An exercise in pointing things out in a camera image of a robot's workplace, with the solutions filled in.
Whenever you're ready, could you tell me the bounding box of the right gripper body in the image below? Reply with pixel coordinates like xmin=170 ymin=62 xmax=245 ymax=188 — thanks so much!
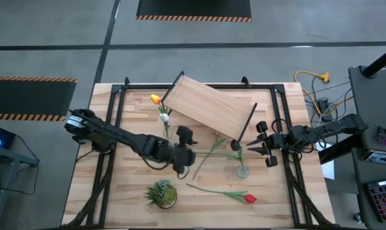
xmin=255 ymin=120 xmax=292 ymax=169

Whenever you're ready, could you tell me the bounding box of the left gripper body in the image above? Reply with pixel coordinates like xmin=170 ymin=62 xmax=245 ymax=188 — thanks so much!
xmin=168 ymin=125 xmax=197 ymax=176

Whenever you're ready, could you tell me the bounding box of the pink artificial tulip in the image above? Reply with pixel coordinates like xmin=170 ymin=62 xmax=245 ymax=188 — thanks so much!
xmin=192 ymin=132 xmax=228 ymax=181

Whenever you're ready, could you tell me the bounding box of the white artificial tulip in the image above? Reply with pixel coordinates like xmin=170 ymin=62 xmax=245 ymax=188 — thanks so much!
xmin=159 ymin=112 xmax=171 ymax=138

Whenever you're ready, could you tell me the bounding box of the red artificial tulip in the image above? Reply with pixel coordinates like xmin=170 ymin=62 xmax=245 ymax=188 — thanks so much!
xmin=185 ymin=183 xmax=258 ymax=204

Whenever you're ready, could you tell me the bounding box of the yellow artificial tulip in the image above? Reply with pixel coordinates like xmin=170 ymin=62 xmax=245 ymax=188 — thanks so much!
xmin=150 ymin=93 xmax=173 ymax=138

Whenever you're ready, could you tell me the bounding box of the smooth clear glass vase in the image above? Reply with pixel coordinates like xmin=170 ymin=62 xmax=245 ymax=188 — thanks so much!
xmin=162 ymin=124 xmax=178 ymax=143

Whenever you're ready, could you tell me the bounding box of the ribbed clear glass vase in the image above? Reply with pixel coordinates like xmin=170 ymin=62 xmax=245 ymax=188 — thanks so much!
xmin=235 ymin=164 xmax=251 ymax=179

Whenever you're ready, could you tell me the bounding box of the succulent plant in black bowl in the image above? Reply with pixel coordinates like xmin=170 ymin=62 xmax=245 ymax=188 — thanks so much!
xmin=144 ymin=179 xmax=178 ymax=210

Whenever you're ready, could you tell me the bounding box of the black power strip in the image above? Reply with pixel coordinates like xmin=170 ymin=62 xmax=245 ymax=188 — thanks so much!
xmin=316 ymin=98 xmax=330 ymax=121

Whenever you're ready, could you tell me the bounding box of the white paper sheet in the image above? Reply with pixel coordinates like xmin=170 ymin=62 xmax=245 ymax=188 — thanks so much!
xmin=316 ymin=142 xmax=336 ymax=181

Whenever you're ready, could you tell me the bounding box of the smartphone with lit screen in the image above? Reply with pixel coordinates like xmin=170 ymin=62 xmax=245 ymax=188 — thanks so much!
xmin=361 ymin=149 xmax=386 ymax=166

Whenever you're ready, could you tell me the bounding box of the grey equipment cart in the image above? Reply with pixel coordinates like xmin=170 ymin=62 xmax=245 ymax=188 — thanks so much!
xmin=348 ymin=65 xmax=386 ymax=230

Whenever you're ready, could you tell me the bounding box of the rainbow backlit keyboard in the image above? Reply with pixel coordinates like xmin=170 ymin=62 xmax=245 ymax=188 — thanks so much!
xmin=362 ymin=178 xmax=386 ymax=224

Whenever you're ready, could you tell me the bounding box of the black metal pole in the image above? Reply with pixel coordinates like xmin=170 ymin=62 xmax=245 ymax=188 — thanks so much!
xmin=361 ymin=44 xmax=386 ymax=79

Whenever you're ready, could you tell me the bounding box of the black hazard-striped floor mat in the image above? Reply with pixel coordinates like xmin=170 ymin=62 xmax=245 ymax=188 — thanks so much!
xmin=0 ymin=75 xmax=78 ymax=122
xmin=135 ymin=0 xmax=253 ymax=23

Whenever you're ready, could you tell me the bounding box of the grey metal side stand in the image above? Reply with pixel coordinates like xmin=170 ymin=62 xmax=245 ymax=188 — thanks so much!
xmin=0 ymin=143 xmax=40 ymax=230

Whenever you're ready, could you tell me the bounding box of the wooden shelf with black frame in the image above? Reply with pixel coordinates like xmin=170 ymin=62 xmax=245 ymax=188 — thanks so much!
xmin=160 ymin=70 xmax=258 ymax=146

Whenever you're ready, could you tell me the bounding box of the black metal table frame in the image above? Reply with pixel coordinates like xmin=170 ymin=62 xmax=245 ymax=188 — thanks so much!
xmin=61 ymin=76 xmax=336 ymax=229

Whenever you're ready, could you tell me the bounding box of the yellow extension cord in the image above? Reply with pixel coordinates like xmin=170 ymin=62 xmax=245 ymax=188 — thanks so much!
xmin=294 ymin=70 xmax=331 ymax=118

